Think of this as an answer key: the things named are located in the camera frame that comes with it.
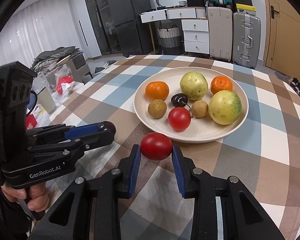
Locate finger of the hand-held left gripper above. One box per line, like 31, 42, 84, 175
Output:
27, 132, 116, 163
25, 121, 103, 145

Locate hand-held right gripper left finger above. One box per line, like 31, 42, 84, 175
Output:
34, 144, 142, 240

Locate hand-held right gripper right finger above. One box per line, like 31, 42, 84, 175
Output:
172, 145, 285, 240

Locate dark red cherry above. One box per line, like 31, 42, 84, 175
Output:
99, 121, 116, 137
171, 93, 194, 118

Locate red tomato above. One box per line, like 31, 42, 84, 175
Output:
168, 107, 191, 131
140, 132, 173, 160

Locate cream round plate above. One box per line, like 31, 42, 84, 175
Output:
133, 67, 249, 143

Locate brown longan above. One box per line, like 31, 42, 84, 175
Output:
147, 99, 167, 118
191, 100, 209, 118

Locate yellow green passion fruit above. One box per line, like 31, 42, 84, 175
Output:
180, 72, 208, 101
208, 90, 242, 125

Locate small orange mandarin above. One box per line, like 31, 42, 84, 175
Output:
210, 76, 233, 95
145, 81, 169, 100

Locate person's left forearm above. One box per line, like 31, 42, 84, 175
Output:
0, 187, 34, 240

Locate person's left hand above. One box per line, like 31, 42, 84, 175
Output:
1, 180, 50, 212

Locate red box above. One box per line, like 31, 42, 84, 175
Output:
25, 114, 39, 130

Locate clear plastic jug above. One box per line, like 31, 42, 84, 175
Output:
37, 71, 57, 114

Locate red item in clear bag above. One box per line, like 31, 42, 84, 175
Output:
54, 65, 84, 95

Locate grey storage ottoman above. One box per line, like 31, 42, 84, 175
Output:
70, 54, 93, 84

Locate pair of slippers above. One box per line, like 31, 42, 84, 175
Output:
94, 60, 118, 74

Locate dark jacket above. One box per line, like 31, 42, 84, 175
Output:
31, 46, 82, 73

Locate white curtain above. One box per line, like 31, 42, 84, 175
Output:
0, 4, 88, 70

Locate white wardrobe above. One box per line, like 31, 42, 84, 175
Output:
69, 0, 102, 58

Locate black glass cabinet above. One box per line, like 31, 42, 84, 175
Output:
80, 0, 123, 54

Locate dark grey refrigerator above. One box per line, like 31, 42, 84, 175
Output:
105, 0, 154, 57

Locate woven grey white basket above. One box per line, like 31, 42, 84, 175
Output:
157, 25, 182, 48

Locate white desk with drawers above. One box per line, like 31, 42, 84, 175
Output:
140, 6, 210, 57

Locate grey doormat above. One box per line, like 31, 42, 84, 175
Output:
275, 70, 293, 83

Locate beige suitcase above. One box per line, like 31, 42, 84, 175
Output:
207, 6, 233, 63

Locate silver suitcase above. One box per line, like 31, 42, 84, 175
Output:
232, 12, 262, 70

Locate black bin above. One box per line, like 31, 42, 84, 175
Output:
185, 0, 206, 7

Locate yellow black shoe box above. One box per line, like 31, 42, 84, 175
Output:
234, 3, 257, 14

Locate wooden door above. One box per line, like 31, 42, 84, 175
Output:
261, 0, 300, 83

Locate black cable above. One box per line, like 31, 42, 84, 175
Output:
27, 90, 38, 114

